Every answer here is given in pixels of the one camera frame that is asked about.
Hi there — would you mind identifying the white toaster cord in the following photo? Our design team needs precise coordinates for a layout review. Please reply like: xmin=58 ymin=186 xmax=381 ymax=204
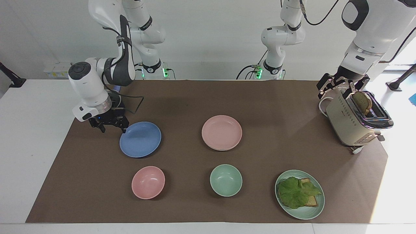
xmin=318 ymin=97 xmax=335 ymax=118

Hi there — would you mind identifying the brown bread slice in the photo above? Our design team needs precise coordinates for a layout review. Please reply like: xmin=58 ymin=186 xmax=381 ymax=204
xmin=353 ymin=91 xmax=373 ymax=115

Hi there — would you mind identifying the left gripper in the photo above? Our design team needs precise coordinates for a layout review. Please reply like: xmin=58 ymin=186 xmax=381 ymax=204
xmin=317 ymin=66 xmax=371 ymax=100

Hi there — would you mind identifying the black stand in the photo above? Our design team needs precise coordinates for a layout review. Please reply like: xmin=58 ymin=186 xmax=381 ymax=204
xmin=0 ymin=62 xmax=27 ymax=88
xmin=386 ymin=63 xmax=416 ymax=92

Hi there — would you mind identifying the cream toaster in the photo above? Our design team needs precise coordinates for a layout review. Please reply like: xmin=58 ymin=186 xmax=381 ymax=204
xmin=325 ymin=90 xmax=394 ymax=148

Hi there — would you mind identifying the toast slice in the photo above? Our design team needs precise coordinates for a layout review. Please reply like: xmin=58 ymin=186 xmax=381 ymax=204
xmin=286 ymin=177 xmax=319 ymax=208

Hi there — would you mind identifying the green plate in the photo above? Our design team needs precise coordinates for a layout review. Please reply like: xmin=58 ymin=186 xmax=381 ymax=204
xmin=275 ymin=170 xmax=325 ymax=220

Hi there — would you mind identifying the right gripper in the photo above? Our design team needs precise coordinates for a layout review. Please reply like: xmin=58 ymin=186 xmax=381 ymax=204
xmin=88 ymin=92 xmax=130 ymax=134

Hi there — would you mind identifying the green lettuce leaf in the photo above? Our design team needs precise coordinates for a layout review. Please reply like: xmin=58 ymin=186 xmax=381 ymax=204
xmin=278 ymin=177 xmax=322 ymax=209

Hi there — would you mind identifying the pale pinkish beige plate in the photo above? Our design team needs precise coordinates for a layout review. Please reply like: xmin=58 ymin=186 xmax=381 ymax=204
xmin=201 ymin=115 xmax=243 ymax=151

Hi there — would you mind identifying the blue plate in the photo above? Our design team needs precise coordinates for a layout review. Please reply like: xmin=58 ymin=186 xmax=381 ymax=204
xmin=119 ymin=121 xmax=162 ymax=158

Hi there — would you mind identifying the pink bowl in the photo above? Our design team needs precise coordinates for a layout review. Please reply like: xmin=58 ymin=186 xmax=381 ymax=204
xmin=131 ymin=166 xmax=165 ymax=200

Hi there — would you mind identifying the black cable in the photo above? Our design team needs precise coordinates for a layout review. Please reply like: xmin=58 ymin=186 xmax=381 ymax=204
xmin=236 ymin=49 xmax=270 ymax=80
xmin=101 ymin=26 xmax=145 ymax=115
xmin=300 ymin=0 xmax=340 ymax=26
xmin=378 ymin=24 xmax=416 ymax=63

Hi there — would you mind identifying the green bowl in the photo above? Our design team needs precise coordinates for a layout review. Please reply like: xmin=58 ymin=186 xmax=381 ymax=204
xmin=210 ymin=164 xmax=243 ymax=197

